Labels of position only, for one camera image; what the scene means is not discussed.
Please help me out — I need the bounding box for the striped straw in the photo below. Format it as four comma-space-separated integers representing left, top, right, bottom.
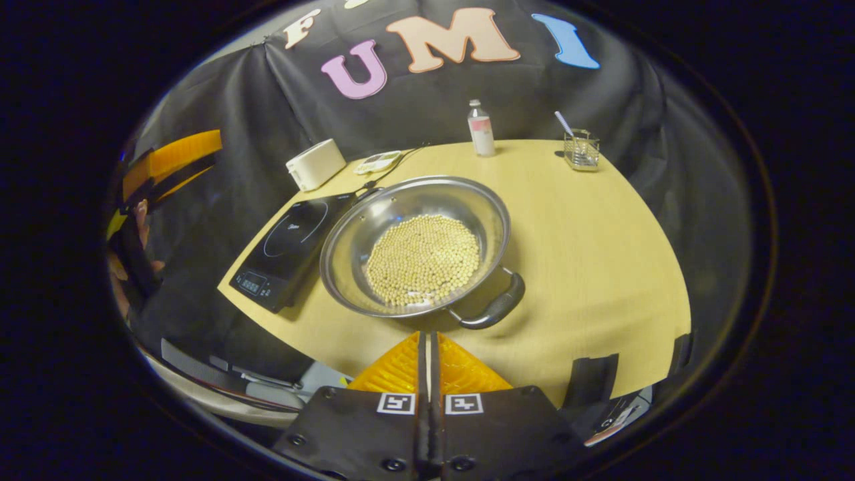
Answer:
554, 111, 580, 144

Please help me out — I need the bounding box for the black power cable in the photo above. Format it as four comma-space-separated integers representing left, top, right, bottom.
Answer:
357, 142, 432, 201

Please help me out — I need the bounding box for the small wire basket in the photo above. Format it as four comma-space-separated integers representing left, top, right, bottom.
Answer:
563, 128, 601, 172

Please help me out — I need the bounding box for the grey white chair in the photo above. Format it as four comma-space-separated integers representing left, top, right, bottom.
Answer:
137, 337, 351, 428

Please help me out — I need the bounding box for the white and red item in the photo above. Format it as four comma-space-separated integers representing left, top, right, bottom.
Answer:
583, 386, 653, 448

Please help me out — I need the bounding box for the pile of yellow soybeans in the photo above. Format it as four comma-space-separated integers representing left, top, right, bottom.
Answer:
365, 214, 482, 308

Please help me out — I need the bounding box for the white toaster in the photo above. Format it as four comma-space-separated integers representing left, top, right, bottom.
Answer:
286, 138, 347, 192

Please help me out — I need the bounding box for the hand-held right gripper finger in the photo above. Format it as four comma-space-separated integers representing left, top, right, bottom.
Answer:
274, 332, 432, 479
431, 332, 588, 479

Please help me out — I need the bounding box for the black induction cooktop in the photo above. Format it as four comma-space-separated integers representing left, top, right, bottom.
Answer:
229, 189, 381, 313

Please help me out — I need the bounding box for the steel pot with black handles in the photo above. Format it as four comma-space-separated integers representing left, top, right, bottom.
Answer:
319, 176, 526, 330

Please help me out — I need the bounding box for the clear bottle with pink label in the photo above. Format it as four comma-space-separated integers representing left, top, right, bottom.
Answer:
467, 100, 496, 158

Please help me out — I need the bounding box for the white divided dish of beans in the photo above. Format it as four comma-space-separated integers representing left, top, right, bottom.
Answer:
353, 150, 403, 176

